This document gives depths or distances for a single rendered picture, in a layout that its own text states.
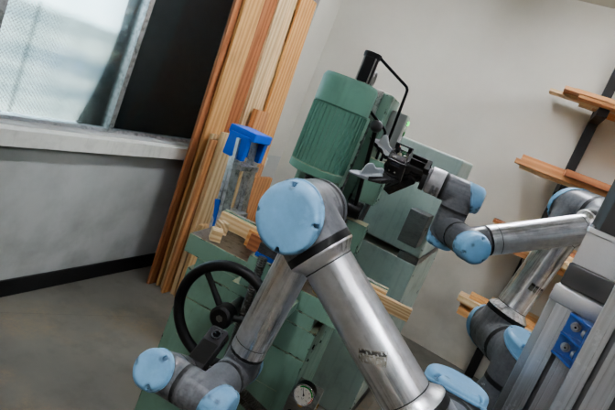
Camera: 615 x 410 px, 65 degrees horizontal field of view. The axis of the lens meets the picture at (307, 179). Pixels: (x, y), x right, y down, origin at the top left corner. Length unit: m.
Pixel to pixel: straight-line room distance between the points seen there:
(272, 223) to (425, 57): 3.24
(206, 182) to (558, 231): 2.08
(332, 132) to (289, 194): 0.68
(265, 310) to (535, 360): 0.54
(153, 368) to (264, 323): 0.21
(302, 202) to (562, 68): 3.21
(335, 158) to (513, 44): 2.60
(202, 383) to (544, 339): 0.66
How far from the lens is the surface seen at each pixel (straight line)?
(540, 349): 1.10
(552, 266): 1.49
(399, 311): 1.52
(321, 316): 1.40
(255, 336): 1.00
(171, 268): 3.05
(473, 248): 1.19
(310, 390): 1.42
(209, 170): 2.90
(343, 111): 1.41
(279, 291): 0.95
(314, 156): 1.42
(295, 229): 0.74
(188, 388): 0.96
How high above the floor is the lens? 1.40
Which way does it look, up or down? 9 degrees down
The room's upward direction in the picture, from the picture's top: 22 degrees clockwise
